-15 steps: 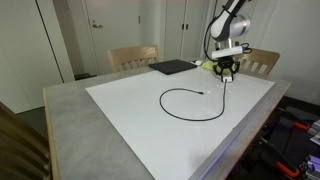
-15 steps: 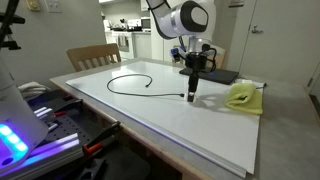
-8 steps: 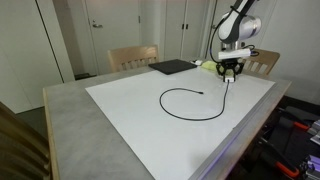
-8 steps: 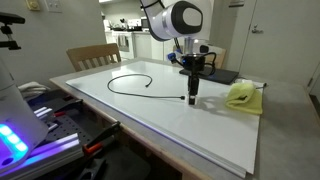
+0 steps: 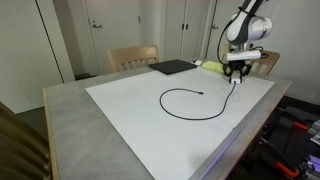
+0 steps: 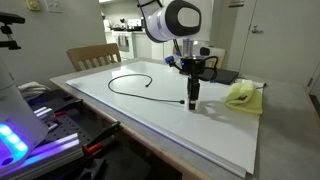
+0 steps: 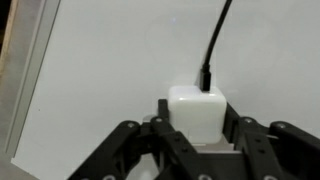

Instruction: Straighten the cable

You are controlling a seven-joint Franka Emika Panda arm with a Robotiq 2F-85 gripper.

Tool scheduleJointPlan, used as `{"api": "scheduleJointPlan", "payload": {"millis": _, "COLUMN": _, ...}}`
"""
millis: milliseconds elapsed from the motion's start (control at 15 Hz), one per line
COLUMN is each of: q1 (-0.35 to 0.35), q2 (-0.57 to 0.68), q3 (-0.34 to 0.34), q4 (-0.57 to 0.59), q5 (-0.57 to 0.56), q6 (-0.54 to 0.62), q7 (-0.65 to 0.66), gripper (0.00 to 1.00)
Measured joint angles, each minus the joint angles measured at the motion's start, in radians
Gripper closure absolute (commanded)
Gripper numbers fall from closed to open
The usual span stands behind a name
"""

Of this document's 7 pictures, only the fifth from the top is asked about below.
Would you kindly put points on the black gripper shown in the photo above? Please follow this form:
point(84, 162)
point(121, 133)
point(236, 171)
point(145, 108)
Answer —
point(238, 65)

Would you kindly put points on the silver aluminium profile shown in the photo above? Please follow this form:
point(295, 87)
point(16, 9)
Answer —
point(315, 131)

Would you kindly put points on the black flat pad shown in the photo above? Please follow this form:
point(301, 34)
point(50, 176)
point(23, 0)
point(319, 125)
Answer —
point(172, 66)

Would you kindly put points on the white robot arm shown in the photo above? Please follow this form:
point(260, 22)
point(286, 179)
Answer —
point(253, 30)

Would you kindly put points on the yellow-green folded cloth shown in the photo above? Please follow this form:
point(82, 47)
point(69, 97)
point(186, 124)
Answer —
point(213, 66)

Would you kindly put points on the long aluminium extrusion rail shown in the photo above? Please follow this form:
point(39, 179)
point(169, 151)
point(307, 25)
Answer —
point(313, 168)

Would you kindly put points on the wooden slat-back chair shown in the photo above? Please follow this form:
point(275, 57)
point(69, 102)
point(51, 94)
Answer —
point(20, 146)
point(270, 61)
point(131, 55)

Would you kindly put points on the small white charger plug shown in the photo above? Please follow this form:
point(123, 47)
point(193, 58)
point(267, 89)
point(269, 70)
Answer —
point(198, 62)

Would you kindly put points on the white board sheet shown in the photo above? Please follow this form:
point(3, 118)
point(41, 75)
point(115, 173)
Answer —
point(166, 140)

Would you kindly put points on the white square charger block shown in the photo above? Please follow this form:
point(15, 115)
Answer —
point(236, 80)

